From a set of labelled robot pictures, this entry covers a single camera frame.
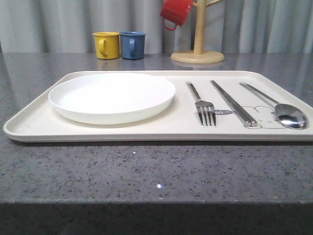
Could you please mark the white round plate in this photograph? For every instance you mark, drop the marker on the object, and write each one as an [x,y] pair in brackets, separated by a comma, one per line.
[112,98]

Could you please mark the silver metal fork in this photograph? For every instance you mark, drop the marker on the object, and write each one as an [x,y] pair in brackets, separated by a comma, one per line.
[205,109]

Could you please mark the silver metal chopstick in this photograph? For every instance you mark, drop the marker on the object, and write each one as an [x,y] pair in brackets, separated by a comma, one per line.
[230,104]
[236,104]

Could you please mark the silver metal spoon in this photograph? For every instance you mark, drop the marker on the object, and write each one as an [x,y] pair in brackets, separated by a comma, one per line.
[288,115]

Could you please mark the cream rabbit print tray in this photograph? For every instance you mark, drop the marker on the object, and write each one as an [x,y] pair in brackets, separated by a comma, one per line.
[39,121]

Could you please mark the wooden mug tree stand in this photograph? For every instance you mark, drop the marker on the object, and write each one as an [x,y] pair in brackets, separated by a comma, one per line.
[198,55]

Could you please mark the blue mug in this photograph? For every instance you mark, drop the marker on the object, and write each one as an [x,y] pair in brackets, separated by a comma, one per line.
[132,44]

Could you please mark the yellow mug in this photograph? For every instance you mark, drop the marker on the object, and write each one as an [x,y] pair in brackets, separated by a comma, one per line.
[107,45]

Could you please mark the red mug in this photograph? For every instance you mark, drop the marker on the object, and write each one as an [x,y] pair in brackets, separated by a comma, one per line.
[175,11]

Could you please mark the grey pleated curtain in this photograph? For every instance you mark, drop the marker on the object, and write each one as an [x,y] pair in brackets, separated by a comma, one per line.
[231,26]

